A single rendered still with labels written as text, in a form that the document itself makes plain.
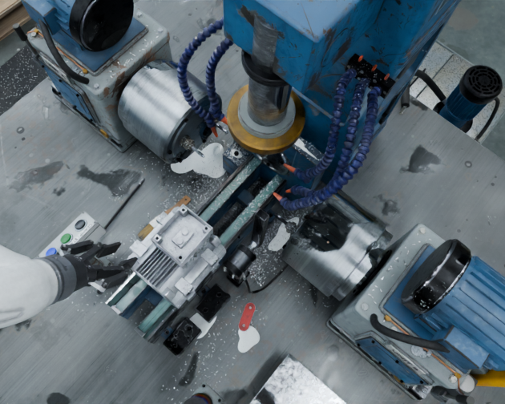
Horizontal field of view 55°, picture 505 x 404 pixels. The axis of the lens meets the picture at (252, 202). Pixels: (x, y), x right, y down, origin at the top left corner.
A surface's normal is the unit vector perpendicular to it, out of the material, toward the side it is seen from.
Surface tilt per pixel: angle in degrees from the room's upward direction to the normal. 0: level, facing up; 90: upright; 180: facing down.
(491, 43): 0
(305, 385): 0
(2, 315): 73
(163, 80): 5
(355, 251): 13
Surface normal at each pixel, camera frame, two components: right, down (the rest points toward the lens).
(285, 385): 0.04, -0.33
